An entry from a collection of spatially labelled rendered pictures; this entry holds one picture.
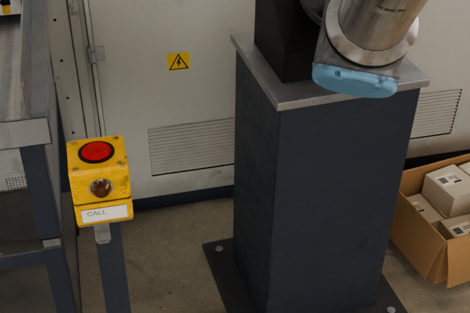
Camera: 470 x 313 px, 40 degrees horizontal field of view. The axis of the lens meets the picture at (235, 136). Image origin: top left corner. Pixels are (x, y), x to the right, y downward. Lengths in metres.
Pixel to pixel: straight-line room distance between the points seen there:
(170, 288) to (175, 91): 0.57
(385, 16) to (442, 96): 1.34
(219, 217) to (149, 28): 0.69
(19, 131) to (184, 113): 0.89
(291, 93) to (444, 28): 0.88
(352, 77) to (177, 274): 1.05
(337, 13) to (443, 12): 1.04
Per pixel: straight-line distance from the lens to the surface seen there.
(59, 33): 1.79
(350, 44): 1.04
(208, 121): 1.96
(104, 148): 0.91
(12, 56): 1.29
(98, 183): 0.89
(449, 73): 2.20
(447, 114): 2.31
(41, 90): 1.18
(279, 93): 1.32
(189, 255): 2.00
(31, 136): 1.13
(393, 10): 0.90
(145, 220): 2.12
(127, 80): 1.85
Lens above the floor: 1.44
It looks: 36 degrees down
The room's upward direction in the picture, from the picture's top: 1 degrees clockwise
